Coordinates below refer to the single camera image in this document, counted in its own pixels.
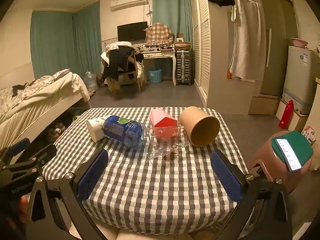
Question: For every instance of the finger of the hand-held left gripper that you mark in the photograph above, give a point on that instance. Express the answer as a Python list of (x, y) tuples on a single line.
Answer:
[(18, 145), (42, 156)]

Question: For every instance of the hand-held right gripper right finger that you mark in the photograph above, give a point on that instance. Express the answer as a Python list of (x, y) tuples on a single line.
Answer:
[(226, 180)]

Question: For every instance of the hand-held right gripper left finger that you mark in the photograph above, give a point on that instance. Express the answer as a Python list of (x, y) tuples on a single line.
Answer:
[(92, 176)]

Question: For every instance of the white cup with green print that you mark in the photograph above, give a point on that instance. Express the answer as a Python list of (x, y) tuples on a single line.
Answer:
[(93, 130)]

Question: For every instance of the clear glass cup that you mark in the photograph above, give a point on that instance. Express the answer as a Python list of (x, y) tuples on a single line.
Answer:
[(163, 149)]

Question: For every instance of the brown paper cup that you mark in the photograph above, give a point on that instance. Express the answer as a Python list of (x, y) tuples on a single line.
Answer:
[(190, 120)]

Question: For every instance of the pink red carton cup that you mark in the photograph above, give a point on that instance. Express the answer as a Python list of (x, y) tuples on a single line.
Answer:
[(162, 122)]

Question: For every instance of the shoes under bed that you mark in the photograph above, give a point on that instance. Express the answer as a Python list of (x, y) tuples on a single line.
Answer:
[(57, 130)]

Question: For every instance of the bed with cream sheet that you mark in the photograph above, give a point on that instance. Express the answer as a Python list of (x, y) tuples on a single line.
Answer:
[(37, 105)]

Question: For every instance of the pink plastic stool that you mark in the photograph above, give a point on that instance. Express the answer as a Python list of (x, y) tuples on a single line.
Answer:
[(265, 155)]

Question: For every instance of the floral blanket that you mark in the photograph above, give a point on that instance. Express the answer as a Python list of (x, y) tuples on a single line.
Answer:
[(25, 92)]

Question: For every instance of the grey white checkered tablecloth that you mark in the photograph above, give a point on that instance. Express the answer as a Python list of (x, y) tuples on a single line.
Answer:
[(150, 185)]

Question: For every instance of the smartphone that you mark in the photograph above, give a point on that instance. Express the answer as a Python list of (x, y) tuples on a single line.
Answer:
[(287, 155)]

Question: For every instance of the green notebook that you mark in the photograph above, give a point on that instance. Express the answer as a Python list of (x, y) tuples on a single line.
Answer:
[(301, 147)]

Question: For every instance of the red bottle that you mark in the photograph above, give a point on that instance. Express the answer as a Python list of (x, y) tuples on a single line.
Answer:
[(286, 115)]

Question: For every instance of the clear water jug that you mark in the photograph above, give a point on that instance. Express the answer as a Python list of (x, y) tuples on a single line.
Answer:
[(90, 81)]

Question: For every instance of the white storage box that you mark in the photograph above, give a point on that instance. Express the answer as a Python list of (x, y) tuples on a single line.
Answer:
[(297, 117)]

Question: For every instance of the wooden chair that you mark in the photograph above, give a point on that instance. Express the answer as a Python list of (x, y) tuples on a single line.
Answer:
[(138, 80)]

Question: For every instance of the wide teal curtain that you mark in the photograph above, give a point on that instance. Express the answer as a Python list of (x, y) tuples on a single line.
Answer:
[(57, 42)]

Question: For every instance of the blue laundry basket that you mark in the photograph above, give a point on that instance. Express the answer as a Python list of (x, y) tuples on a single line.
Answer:
[(154, 75)]

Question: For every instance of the grey suitcase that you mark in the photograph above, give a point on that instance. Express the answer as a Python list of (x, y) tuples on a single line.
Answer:
[(184, 67)]

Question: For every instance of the pile of clothes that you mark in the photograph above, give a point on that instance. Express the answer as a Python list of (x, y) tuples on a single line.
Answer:
[(117, 57)]

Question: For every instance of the white fridge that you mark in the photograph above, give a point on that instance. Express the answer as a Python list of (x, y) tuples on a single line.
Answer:
[(297, 80)]

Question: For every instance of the white louvred wardrobe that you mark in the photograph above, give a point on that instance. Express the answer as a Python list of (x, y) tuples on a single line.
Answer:
[(215, 55)]

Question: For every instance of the white hanging towel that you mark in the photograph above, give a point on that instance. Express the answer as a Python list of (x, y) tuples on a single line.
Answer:
[(246, 42)]

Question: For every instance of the white desk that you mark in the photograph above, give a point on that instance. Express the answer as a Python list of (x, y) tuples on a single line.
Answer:
[(160, 54)]

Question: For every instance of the wooden box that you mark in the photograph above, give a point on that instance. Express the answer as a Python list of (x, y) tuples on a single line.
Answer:
[(183, 46)]

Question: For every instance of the grey door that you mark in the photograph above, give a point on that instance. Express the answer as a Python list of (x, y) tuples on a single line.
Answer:
[(275, 42)]

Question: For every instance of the black television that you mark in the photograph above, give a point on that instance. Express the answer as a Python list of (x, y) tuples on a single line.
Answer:
[(132, 31)]

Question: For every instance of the pink basin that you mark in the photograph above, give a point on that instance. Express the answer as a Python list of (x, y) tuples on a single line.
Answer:
[(298, 42)]

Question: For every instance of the plaid cloth cover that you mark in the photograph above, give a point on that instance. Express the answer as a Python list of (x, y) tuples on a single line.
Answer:
[(158, 35)]

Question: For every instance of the white air conditioner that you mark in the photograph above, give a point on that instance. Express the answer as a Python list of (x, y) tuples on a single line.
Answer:
[(128, 2)]

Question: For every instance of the narrow teal curtain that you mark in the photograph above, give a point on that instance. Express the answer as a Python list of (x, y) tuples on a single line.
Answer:
[(170, 7)]

